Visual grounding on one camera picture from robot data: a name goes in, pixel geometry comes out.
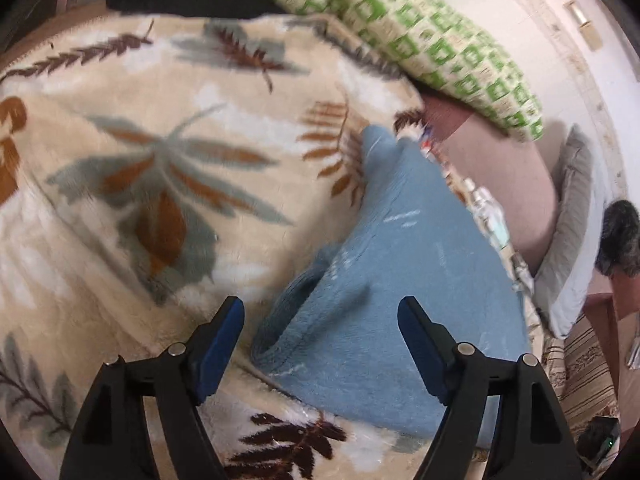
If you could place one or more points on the green checkered pillow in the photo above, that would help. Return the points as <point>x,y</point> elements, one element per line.
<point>400,30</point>

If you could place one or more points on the pink quilted cushion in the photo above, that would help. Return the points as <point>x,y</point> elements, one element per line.
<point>500,175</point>

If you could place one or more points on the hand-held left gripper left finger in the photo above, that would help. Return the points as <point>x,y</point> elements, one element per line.
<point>215,355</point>

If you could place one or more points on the grey pillow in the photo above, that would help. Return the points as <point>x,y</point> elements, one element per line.
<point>570,240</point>

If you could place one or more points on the colourful small packet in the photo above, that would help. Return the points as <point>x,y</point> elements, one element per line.
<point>427,140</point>

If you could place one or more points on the striped bed sheet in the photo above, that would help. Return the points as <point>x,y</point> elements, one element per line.
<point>585,375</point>

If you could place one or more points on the fur trimmed coat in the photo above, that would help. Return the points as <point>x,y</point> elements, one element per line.
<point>622,240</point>

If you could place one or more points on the black device with green light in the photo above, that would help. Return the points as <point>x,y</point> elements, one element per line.
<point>600,437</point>

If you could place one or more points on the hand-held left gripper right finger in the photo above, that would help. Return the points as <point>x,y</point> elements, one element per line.
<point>425,355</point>

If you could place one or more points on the leaf print blanket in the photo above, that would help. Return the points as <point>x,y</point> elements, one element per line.
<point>150,170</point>

